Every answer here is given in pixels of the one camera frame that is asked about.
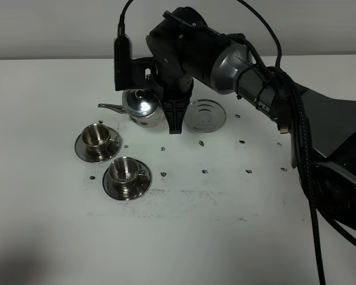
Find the right gripper black plate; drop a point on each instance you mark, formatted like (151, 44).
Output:
(174, 93)

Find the stainless steel teapot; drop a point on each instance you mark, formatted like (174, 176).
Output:
(142, 107)

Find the right robot arm black grey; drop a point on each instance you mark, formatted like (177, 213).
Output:
(322, 129)

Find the teapot steel saucer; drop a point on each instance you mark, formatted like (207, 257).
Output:
(205, 116)

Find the near steel saucer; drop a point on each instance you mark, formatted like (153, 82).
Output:
(126, 193)

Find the near steel teacup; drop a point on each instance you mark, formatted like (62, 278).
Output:
(124, 171)

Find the steel teacup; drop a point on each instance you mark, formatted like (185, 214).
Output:
(124, 171)
(97, 138)

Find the far steel teacup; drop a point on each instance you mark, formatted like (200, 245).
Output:
(97, 138)

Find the far steel saucer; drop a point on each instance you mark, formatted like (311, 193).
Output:
(87, 156)

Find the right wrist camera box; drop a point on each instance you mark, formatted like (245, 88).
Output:
(129, 73)

